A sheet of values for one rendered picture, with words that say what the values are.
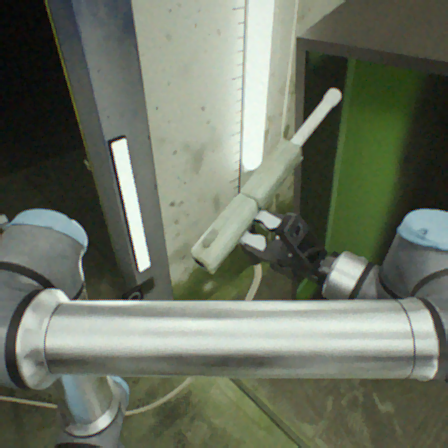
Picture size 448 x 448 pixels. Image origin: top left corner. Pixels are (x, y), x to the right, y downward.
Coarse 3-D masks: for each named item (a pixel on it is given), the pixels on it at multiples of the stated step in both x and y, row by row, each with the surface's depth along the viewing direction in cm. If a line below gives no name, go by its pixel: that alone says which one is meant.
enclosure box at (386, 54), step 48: (384, 0) 84; (432, 0) 80; (336, 48) 73; (384, 48) 68; (432, 48) 66; (384, 96) 109; (432, 96) 100; (336, 144) 125; (384, 144) 120; (432, 144) 110; (336, 192) 150; (384, 192) 134; (432, 192) 121; (336, 240) 171; (384, 240) 150
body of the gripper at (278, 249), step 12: (276, 240) 65; (276, 252) 63; (288, 252) 63; (336, 252) 62; (288, 264) 64; (300, 264) 65; (324, 264) 60; (288, 276) 68; (312, 276) 65; (324, 276) 60
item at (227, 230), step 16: (336, 96) 76; (320, 112) 75; (304, 128) 73; (288, 144) 70; (272, 160) 69; (288, 160) 69; (256, 176) 68; (272, 176) 67; (256, 192) 66; (272, 192) 68; (240, 208) 65; (256, 208) 66; (224, 224) 64; (240, 224) 64; (208, 240) 61; (224, 240) 62; (192, 256) 63; (208, 256) 61; (224, 256) 65
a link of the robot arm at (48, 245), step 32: (32, 224) 50; (64, 224) 53; (0, 256) 45; (32, 256) 47; (64, 256) 51; (64, 288) 51; (64, 384) 68; (96, 384) 74; (64, 416) 82; (96, 416) 81
